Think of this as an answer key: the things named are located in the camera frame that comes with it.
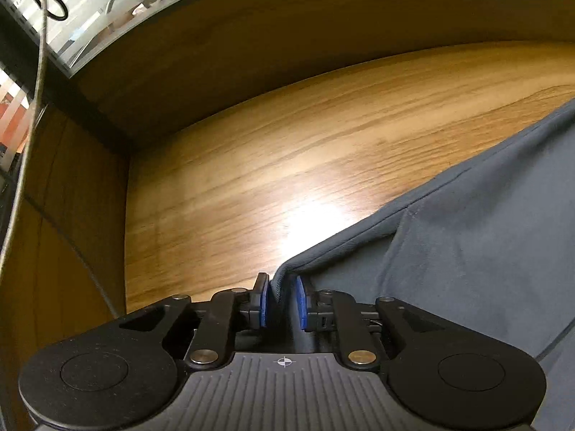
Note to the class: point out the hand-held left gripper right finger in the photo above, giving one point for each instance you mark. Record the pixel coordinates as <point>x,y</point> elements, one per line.
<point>300,303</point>

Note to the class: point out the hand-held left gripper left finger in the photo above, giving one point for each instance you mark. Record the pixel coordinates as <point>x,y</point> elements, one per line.
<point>264,301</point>

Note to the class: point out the wooden partition panel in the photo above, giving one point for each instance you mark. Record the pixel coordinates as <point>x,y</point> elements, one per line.
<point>314,18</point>
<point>67,233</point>

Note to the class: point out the dark grey pants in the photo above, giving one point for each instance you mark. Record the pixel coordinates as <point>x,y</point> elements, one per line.
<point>471,233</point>

